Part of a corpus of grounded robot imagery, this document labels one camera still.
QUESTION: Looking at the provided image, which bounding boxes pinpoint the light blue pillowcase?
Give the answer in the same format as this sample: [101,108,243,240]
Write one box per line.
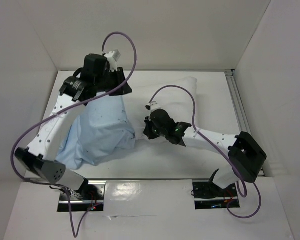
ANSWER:
[56,95,136,170]

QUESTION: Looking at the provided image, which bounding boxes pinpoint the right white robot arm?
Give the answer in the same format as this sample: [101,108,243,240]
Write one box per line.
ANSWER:
[143,109,267,196]

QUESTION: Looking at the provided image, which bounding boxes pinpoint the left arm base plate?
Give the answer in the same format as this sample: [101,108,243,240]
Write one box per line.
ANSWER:
[57,180,106,213]

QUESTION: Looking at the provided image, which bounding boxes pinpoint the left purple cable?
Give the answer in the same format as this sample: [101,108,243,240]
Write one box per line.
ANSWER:
[11,31,138,238]

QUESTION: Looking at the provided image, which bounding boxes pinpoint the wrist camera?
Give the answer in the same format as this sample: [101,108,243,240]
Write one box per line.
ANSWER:
[103,49,121,72]
[145,100,161,113]

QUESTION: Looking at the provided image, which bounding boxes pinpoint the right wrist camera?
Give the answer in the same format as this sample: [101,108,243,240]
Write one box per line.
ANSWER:
[145,100,161,113]

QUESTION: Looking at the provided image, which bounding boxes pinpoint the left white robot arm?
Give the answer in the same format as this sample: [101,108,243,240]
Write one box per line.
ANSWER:
[14,50,132,200]

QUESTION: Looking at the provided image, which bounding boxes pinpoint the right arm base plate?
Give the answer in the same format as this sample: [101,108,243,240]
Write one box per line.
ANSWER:
[190,180,240,210]

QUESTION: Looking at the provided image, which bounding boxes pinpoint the white pillow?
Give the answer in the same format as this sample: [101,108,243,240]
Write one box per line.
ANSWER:
[123,77,198,141]

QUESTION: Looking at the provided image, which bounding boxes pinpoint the purple cable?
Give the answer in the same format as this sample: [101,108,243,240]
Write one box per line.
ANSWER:
[11,31,138,238]
[149,85,263,220]

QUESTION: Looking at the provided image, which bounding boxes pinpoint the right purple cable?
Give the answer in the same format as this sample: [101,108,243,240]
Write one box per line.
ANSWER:
[149,85,263,220]

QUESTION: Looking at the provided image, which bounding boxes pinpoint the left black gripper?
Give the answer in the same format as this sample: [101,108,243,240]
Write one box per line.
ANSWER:
[95,67,133,96]

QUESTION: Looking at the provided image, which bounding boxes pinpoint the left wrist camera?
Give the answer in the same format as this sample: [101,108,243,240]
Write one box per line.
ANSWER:
[103,49,121,72]

